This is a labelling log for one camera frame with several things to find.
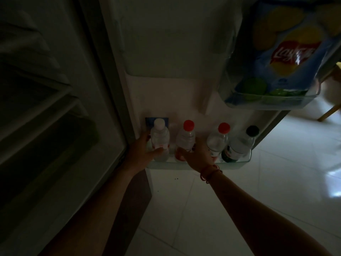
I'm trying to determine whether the person's right hand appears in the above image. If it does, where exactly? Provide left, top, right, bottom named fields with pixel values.
left=175, top=144, right=218, bottom=174

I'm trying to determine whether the person's left hand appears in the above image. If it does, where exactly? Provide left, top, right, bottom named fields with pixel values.
left=124, top=130, right=166, bottom=174

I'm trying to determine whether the green cap water bottle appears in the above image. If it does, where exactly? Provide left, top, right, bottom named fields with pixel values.
left=221, top=126, right=260, bottom=164

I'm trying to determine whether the white refrigerator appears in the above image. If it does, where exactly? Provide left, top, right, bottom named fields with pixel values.
left=0, top=0, right=341, bottom=256

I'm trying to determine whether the blue Lay's chips bag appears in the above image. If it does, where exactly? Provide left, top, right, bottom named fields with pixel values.
left=234, top=0, right=341, bottom=102

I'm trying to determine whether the person's left forearm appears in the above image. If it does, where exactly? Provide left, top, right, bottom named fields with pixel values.
left=38, top=167, right=146, bottom=256

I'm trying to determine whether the person's right forearm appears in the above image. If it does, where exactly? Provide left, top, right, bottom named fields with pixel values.
left=210, top=172, right=334, bottom=256

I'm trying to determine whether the yellow wooden table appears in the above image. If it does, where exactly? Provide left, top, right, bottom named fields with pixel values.
left=317, top=61, right=341, bottom=123

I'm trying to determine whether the red string bracelet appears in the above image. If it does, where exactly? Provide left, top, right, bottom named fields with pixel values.
left=200, top=164, right=223, bottom=184

